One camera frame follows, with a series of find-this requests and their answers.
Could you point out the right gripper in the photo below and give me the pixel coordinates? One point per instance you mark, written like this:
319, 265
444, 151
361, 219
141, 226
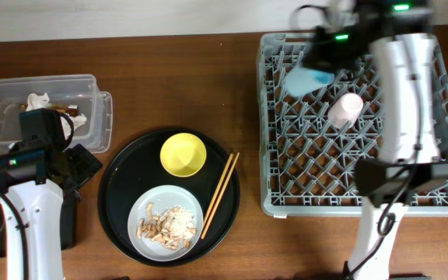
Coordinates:
312, 57

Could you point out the blue plastic cup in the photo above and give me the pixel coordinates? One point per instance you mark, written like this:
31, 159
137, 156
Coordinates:
300, 81

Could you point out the pink plastic cup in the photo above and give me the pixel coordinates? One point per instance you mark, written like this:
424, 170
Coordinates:
345, 110

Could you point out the wooden chopstick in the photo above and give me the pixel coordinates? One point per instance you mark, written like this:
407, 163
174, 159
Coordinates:
220, 195
217, 189

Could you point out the yellow plastic bowl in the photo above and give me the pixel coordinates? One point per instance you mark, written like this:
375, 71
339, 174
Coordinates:
183, 155

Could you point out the white napkin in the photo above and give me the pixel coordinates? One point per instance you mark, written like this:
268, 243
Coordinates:
35, 101

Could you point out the brown foil wrapper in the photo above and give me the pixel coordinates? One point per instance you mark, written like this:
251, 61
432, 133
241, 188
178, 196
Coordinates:
70, 110

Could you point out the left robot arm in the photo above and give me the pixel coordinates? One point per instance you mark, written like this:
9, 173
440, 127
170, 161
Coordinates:
35, 176

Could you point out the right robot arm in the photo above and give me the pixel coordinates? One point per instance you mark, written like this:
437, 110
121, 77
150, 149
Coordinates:
398, 34

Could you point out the grey plastic dishwasher rack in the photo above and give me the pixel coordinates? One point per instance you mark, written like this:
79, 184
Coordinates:
306, 163

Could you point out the white label on rack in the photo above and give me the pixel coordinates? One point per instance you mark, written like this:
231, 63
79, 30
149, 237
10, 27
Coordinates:
280, 216

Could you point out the clear plastic waste bin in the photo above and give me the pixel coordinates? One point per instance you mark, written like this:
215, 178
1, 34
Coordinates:
63, 90

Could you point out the food scraps on plate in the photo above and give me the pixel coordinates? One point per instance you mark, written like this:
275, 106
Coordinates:
174, 228

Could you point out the grey plate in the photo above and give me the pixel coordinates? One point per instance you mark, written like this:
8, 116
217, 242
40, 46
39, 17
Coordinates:
163, 197

